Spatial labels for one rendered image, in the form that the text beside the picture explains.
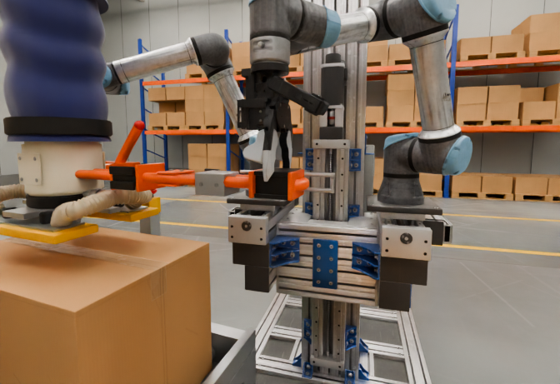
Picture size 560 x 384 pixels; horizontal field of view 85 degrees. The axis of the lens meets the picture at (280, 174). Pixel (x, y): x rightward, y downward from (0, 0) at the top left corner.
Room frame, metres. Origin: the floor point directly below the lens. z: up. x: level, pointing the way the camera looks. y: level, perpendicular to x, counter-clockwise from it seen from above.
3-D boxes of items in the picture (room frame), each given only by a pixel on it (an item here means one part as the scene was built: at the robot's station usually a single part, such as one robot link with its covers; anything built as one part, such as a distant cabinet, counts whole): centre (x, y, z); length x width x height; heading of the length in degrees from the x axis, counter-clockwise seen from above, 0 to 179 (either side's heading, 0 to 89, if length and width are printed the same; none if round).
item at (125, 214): (0.88, 0.53, 1.06); 0.34 x 0.10 x 0.05; 68
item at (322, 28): (0.66, -0.05, 1.48); 0.11 x 0.11 x 0.08; 35
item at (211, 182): (0.62, 0.13, 1.16); 0.07 x 0.07 x 0.04; 68
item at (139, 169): (0.70, 0.33, 1.16); 0.10 x 0.08 x 0.06; 158
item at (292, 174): (0.57, 0.01, 1.16); 0.08 x 0.07 x 0.05; 68
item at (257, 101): (0.59, 0.03, 1.32); 0.09 x 0.08 x 0.12; 68
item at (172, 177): (0.83, 0.33, 1.16); 0.93 x 0.30 x 0.04; 68
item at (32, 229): (0.71, 0.60, 1.06); 0.34 x 0.10 x 0.05; 68
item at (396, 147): (1.04, -0.42, 1.20); 0.13 x 0.12 x 0.14; 35
